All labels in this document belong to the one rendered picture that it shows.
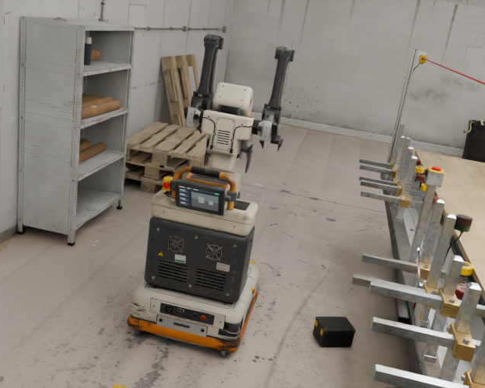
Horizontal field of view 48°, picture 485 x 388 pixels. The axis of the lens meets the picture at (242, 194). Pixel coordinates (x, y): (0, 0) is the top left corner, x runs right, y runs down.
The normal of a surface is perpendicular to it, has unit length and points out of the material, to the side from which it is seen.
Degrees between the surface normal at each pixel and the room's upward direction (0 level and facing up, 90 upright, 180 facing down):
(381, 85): 90
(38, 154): 90
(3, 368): 0
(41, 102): 90
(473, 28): 90
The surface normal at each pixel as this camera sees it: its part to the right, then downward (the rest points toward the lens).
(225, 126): -0.18, 0.14
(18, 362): 0.15, -0.94
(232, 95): -0.05, -0.43
